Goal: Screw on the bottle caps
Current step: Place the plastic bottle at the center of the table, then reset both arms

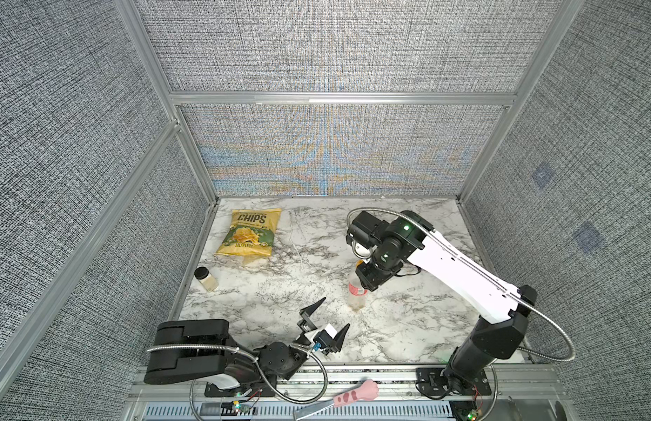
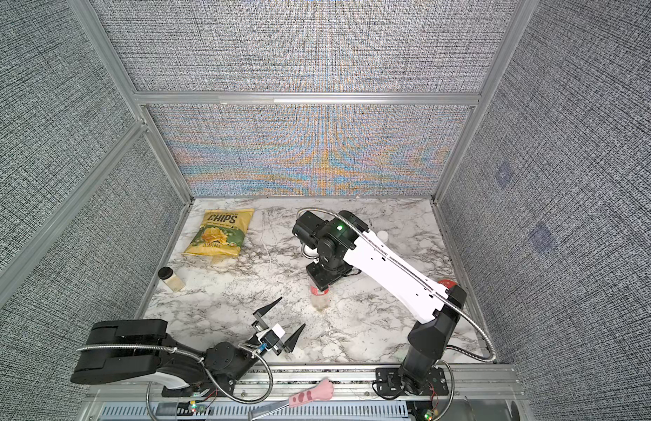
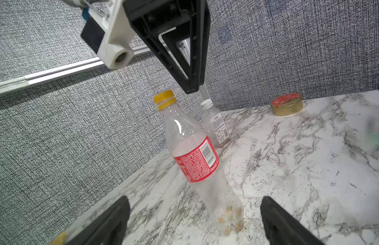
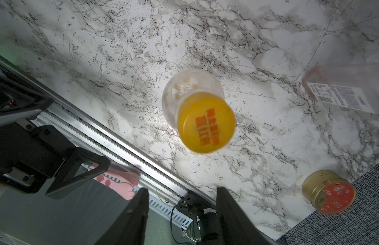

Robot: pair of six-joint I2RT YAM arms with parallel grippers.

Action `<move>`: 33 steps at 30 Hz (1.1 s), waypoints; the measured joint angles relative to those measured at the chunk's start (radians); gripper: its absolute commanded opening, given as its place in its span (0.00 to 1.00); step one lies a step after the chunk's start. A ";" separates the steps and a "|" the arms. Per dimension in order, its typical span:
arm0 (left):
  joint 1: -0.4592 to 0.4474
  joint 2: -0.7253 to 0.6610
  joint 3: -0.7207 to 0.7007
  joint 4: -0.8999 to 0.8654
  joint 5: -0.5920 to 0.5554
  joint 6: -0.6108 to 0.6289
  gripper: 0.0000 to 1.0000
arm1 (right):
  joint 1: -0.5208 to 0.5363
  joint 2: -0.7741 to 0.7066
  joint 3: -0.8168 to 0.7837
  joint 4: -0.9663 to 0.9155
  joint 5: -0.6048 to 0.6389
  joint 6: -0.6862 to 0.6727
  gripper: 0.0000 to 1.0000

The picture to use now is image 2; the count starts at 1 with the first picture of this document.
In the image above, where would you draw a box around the clear bottle red label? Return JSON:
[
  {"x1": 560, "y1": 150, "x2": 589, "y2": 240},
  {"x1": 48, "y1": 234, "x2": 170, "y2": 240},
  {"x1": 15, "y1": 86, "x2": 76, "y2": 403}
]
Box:
[{"x1": 310, "y1": 286, "x2": 331, "y2": 312}]

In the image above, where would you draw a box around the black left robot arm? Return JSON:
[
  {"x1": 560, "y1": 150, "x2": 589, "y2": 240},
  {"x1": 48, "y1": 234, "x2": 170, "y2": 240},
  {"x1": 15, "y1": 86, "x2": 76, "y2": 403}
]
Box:
[{"x1": 71, "y1": 300, "x2": 306, "y2": 396}]

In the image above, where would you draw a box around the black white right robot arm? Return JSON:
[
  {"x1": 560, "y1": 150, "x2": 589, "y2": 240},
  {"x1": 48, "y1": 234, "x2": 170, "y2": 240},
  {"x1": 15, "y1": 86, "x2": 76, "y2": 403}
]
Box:
[{"x1": 292, "y1": 210, "x2": 467, "y2": 395}]

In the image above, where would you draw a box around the pink cat paw stick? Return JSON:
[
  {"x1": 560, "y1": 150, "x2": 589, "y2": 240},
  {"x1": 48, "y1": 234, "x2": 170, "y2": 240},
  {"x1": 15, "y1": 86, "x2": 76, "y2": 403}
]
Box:
[{"x1": 248, "y1": 379, "x2": 334, "y2": 420}]

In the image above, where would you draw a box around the yellow green chips bag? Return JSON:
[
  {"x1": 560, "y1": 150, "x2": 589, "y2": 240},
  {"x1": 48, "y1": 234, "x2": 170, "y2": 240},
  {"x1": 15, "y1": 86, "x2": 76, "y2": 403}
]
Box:
[{"x1": 183, "y1": 209, "x2": 255, "y2": 258}]

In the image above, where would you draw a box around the small jar black lid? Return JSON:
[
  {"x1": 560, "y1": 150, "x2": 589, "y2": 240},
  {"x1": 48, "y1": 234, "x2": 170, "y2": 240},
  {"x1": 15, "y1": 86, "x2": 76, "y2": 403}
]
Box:
[{"x1": 157, "y1": 267, "x2": 185, "y2": 292}]

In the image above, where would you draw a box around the round gold tin red lid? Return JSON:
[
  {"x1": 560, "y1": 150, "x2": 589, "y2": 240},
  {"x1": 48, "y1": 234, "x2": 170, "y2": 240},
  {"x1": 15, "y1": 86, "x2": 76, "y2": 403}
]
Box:
[{"x1": 438, "y1": 279, "x2": 459, "y2": 293}]

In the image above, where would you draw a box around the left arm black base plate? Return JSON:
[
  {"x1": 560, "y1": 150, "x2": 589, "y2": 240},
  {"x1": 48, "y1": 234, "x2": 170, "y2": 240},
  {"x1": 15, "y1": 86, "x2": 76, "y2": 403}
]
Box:
[{"x1": 161, "y1": 383, "x2": 234, "y2": 399}]

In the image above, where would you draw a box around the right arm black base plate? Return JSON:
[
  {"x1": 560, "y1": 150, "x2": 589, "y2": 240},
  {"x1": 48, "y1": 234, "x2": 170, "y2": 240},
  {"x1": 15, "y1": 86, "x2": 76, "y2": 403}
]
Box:
[{"x1": 373, "y1": 367, "x2": 451, "y2": 400}]

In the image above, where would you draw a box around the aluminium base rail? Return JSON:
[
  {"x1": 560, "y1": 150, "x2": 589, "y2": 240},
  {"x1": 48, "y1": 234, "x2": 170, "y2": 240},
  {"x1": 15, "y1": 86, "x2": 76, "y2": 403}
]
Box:
[{"x1": 76, "y1": 363, "x2": 536, "y2": 420}]

